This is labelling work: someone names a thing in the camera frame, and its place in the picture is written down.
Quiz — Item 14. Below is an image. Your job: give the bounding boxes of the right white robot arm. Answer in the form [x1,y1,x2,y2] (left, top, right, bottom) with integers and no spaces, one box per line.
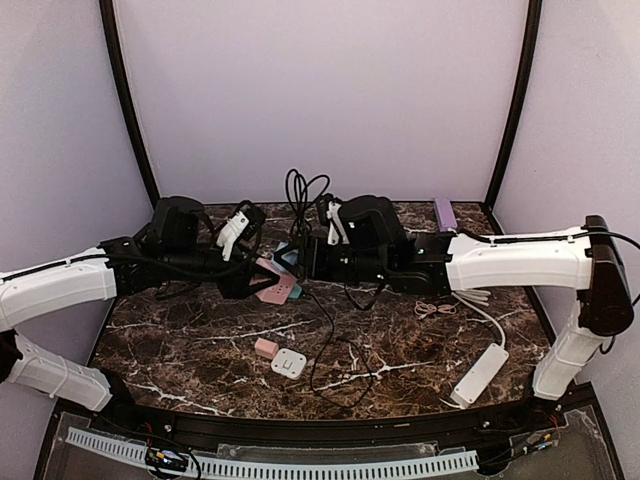
[275,216,635,401]

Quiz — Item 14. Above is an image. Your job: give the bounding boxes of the teal plug with black cable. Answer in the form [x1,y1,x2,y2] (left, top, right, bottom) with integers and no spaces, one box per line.
[282,281,377,421]

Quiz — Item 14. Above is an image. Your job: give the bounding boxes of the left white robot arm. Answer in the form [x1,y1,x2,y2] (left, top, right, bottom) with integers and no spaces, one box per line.
[1,237,280,412]

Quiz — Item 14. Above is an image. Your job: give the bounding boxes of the left black frame post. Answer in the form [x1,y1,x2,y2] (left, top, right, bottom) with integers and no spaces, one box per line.
[98,0,160,208]

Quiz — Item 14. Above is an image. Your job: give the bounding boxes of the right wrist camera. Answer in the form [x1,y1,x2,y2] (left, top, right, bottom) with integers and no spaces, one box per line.
[316,194,407,251]

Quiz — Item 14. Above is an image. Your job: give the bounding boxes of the right black frame post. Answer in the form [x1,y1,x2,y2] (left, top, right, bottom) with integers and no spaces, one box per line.
[483,0,543,212]

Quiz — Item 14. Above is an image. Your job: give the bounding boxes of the pink plug adapter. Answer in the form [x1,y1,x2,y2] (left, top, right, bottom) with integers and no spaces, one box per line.
[254,338,280,360]

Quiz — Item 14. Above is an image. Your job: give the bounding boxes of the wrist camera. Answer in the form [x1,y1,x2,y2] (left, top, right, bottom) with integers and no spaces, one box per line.
[316,194,407,251]
[149,196,269,261]

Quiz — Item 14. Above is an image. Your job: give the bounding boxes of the pink cube socket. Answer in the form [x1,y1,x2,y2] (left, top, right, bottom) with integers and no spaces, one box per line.
[255,259,297,305]

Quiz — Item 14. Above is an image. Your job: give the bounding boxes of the light blue plug black cable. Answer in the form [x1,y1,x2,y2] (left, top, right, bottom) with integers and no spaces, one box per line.
[272,168,334,274]

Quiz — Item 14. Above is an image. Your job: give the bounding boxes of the black frame post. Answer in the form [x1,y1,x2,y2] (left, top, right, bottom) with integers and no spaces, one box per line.
[483,0,543,212]
[98,0,160,208]

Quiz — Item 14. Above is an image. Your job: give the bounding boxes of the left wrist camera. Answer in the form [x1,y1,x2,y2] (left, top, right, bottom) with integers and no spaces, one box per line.
[149,196,269,261]

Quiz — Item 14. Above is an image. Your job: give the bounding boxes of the white cable duct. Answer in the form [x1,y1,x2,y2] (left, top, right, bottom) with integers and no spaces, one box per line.
[65,427,479,479]

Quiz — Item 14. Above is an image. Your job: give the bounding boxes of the pink thin cable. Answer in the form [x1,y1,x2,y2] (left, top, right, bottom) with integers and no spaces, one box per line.
[413,300,459,319]

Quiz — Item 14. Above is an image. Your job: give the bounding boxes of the purple power strip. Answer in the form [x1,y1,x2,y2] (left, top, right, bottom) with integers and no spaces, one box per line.
[434,198,458,232]

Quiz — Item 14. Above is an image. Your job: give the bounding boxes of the white plug adapter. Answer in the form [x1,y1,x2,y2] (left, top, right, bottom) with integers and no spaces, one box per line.
[271,348,307,380]

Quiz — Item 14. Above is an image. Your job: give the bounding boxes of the white power strip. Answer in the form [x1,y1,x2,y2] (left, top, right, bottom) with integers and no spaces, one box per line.
[450,343,509,409]

